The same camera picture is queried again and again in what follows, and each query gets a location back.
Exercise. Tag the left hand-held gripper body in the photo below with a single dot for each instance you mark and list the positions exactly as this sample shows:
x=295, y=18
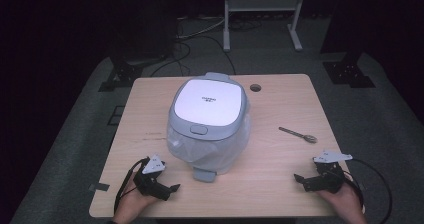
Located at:
x=148, y=182

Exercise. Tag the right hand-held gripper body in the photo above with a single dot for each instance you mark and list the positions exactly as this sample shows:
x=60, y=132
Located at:
x=328, y=179

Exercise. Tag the grey white trash can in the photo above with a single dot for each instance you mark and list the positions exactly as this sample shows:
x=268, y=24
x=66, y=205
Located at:
x=206, y=135

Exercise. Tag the person's left hand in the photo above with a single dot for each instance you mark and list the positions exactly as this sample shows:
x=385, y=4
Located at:
x=130, y=205

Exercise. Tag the person's right hand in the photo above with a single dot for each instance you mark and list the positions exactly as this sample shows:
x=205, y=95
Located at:
x=348, y=204

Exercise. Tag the translucent plastic bin liner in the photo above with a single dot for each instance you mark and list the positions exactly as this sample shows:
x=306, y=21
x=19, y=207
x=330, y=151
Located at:
x=186, y=152

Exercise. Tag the metal spoon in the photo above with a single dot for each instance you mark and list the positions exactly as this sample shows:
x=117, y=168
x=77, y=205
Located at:
x=296, y=133

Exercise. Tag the grey tape strip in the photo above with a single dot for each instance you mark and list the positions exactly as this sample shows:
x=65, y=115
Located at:
x=99, y=187

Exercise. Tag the black stand base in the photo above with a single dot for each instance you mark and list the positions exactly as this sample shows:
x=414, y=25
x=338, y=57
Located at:
x=348, y=73
x=121, y=75

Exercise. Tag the large dark cabinet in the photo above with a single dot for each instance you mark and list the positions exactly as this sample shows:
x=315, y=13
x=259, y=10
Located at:
x=143, y=34

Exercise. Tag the white metal stand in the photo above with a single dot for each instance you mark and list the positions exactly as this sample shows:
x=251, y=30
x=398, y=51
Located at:
x=263, y=3

